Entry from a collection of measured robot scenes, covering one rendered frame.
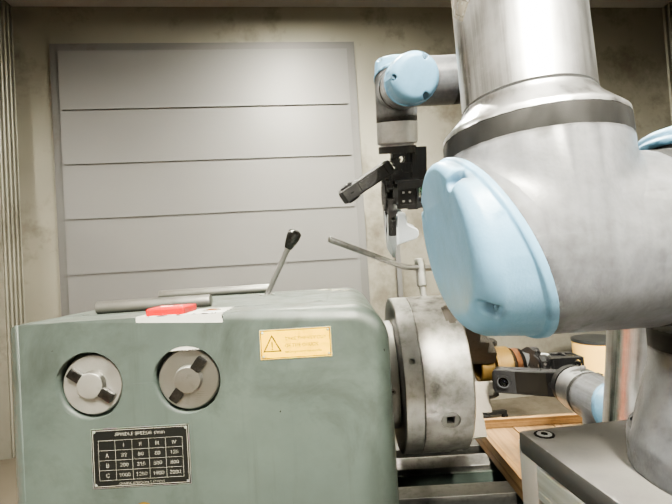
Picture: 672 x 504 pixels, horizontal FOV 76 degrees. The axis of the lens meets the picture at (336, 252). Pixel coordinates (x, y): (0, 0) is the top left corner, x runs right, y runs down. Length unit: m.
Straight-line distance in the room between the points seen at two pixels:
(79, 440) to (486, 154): 0.71
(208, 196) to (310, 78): 1.35
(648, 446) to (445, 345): 0.49
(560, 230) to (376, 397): 0.49
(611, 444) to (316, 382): 0.40
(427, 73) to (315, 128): 3.21
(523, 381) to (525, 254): 0.67
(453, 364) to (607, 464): 0.45
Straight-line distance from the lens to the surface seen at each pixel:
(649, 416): 0.38
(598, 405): 0.75
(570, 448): 0.42
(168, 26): 4.39
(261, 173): 3.78
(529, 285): 0.25
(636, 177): 0.29
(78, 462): 0.83
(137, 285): 3.90
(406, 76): 0.69
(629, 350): 0.62
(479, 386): 0.96
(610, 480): 0.38
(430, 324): 0.84
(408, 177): 0.82
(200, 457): 0.75
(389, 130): 0.80
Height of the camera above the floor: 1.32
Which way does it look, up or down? 1 degrees up
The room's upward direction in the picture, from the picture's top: 4 degrees counter-clockwise
